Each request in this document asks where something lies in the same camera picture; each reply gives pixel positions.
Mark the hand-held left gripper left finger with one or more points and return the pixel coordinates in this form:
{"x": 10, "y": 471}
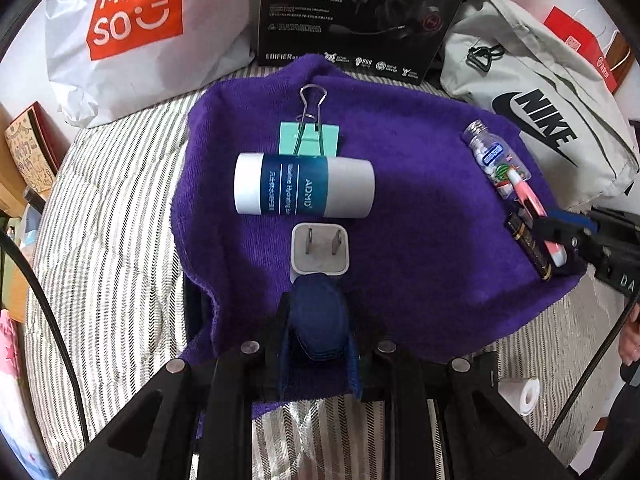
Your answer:
{"x": 306, "y": 320}

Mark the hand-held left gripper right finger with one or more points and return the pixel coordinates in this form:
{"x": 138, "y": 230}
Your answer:
{"x": 333, "y": 320}

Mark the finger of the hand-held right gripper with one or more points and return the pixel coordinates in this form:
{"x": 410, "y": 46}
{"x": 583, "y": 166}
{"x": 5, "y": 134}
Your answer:
{"x": 570, "y": 257}
{"x": 565, "y": 220}

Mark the pink tube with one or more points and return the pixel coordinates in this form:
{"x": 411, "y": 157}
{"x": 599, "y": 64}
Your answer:
{"x": 525, "y": 200}

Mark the black and gold lip balm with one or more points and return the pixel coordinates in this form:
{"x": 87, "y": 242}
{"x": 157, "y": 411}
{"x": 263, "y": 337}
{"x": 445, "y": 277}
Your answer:
{"x": 525, "y": 245}

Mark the white plug charger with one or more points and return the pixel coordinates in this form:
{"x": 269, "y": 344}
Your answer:
{"x": 320, "y": 260}

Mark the clear pill bottle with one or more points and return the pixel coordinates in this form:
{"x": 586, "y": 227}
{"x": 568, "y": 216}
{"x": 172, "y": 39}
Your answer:
{"x": 487, "y": 155}

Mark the white and blue bottle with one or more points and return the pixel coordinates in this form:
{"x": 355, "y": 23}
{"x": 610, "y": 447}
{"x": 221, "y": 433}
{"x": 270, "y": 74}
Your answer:
{"x": 295, "y": 185}

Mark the green binder clip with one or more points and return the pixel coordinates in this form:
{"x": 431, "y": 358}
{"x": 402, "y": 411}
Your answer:
{"x": 290, "y": 140}

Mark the person's right forearm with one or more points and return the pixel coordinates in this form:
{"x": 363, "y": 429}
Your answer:
{"x": 631, "y": 345}

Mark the grey sling bag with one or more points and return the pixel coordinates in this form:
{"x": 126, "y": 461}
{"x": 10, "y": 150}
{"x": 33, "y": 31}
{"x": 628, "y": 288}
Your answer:
{"x": 575, "y": 90}

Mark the purple towel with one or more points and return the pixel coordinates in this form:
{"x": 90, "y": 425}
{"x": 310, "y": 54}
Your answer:
{"x": 425, "y": 210}

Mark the white tape roll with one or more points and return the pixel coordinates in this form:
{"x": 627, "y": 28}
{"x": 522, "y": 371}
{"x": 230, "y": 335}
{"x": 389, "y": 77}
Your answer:
{"x": 520, "y": 392}

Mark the light blue tissue packet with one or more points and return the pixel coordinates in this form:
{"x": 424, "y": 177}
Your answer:
{"x": 31, "y": 222}

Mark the pink cloth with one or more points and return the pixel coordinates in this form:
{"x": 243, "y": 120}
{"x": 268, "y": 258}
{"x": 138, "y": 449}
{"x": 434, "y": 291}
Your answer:
{"x": 12, "y": 360}

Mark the white plastic bag red label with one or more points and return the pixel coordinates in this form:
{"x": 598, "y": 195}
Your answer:
{"x": 210, "y": 35}

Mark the black headphone box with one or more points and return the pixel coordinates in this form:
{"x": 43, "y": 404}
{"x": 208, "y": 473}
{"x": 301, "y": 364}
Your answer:
{"x": 310, "y": 10}

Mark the patterned brown box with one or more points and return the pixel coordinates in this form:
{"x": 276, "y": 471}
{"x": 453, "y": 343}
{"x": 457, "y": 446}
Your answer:
{"x": 30, "y": 155}

